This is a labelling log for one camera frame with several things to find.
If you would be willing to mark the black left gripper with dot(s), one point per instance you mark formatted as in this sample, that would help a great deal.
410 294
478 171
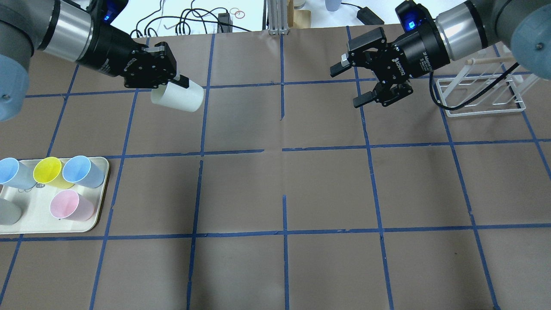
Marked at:
108 51

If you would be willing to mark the yellow plastic cup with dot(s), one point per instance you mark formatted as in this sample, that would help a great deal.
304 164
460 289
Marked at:
49 172

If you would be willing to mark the wooden cup stand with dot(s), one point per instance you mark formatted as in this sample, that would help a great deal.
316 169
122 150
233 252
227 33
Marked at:
297 17

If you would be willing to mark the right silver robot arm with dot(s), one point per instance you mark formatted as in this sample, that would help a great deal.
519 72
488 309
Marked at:
521 25

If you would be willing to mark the blue plastic cup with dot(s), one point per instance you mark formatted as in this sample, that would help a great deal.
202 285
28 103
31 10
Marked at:
15 174
80 170

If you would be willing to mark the black power adapter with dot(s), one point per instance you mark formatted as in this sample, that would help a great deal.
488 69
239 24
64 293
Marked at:
368 17

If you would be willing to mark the white plastic cup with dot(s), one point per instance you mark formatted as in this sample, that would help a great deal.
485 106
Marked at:
174 96

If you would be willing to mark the grey plastic cup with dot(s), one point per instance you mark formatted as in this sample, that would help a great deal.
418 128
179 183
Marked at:
10 213

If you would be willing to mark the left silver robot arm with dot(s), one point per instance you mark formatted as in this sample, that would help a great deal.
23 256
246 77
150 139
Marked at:
86 36

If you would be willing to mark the white wire rack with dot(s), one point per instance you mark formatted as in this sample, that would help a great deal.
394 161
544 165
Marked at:
483 86

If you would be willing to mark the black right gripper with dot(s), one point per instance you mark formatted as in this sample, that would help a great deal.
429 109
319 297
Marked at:
419 52

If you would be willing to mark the cream plastic tray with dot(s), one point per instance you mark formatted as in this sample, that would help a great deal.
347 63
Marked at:
36 216

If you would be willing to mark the pink plastic cup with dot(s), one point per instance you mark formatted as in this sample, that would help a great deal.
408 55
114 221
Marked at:
70 205

